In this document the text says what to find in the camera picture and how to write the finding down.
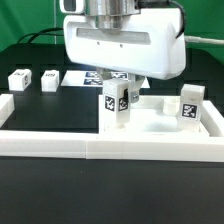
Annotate white square table top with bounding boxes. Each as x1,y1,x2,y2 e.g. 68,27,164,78
99,95,209,137

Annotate white U-shaped fence wall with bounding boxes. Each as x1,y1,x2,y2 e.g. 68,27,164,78
0,100,224,162

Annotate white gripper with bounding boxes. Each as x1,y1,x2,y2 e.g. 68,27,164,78
63,8,186,103

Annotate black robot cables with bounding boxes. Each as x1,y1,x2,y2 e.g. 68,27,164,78
17,28,66,45

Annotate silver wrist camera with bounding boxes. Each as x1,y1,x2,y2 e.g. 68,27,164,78
59,0,85,14

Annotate white sheet with AprilTags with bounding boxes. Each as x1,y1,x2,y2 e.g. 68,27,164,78
61,70,150,88

